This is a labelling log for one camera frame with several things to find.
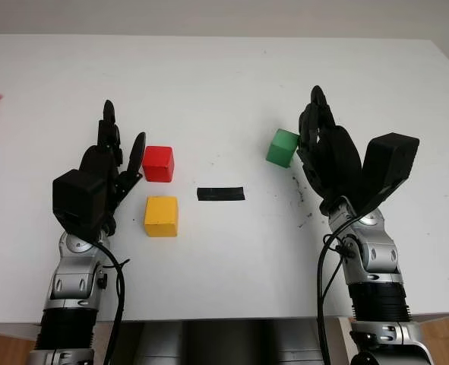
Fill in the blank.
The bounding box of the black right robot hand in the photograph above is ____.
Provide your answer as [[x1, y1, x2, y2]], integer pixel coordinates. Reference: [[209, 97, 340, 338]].
[[296, 85, 363, 214]]

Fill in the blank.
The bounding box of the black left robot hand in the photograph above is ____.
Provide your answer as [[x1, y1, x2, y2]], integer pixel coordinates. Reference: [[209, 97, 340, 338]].
[[78, 99, 147, 237]]

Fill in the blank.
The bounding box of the green wooden block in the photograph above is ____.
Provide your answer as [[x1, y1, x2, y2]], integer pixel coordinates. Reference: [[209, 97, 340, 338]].
[[265, 129, 300, 168]]

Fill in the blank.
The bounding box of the red wooden block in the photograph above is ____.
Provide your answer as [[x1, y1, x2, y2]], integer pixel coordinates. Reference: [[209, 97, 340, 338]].
[[141, 145, 175, 183]]

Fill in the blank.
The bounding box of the yellow wooden block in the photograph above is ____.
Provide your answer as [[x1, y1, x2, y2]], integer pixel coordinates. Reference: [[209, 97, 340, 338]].
[[144, 195, 180, 238]]

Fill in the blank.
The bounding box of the black tape strip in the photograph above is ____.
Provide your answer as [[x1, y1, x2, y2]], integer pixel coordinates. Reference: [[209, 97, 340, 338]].
[[196, 186, 246, 202]]

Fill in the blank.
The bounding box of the pale table leg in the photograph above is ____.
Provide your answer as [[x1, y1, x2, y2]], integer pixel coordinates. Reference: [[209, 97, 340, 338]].
[[336, 317, 358, 365], [94, 321, 115, 365]]

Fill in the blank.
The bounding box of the dark grey robot torso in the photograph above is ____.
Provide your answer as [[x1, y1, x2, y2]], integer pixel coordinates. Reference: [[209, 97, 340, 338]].
[[112, 319, 326, 365]]

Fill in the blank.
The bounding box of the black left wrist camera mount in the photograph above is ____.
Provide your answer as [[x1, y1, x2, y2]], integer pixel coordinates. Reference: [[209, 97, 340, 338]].
[[52, 169, 115, 243]]

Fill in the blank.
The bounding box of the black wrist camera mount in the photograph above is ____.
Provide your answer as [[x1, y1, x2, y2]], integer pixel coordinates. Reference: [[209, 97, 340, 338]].
[[355, 132, 421, 225], [52, 169, 115, 243]]

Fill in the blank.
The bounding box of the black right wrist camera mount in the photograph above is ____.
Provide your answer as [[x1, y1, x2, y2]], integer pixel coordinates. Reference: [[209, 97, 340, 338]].
[[355, 132, 421, 225]]

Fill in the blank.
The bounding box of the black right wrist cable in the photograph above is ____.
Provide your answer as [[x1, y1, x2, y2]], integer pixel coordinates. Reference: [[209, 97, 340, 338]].
[[316, 212, 365, 365]]

